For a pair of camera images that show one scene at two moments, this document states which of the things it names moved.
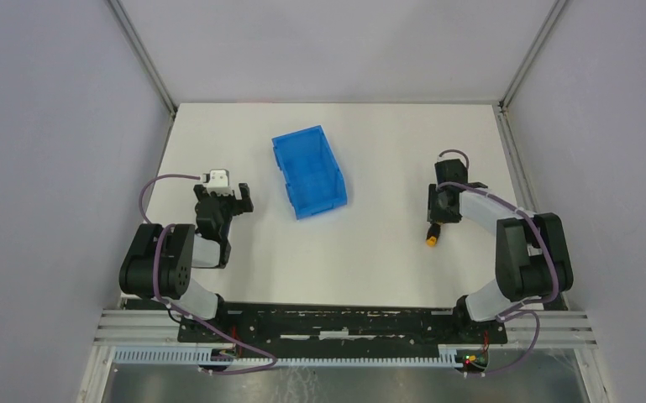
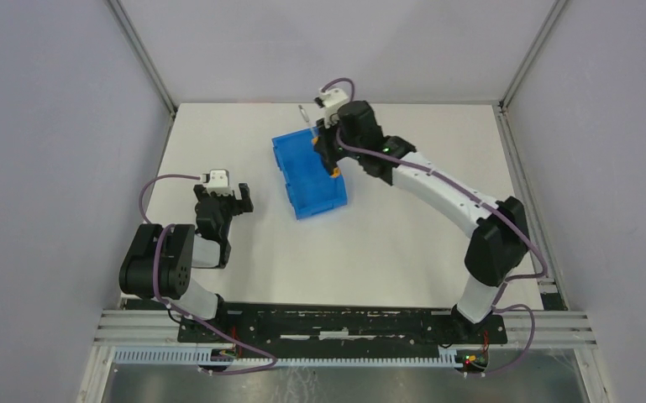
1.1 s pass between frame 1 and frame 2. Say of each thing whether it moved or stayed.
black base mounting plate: stayed
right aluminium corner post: stayed
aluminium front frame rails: stayed
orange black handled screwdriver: moved
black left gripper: stayed
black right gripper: moved
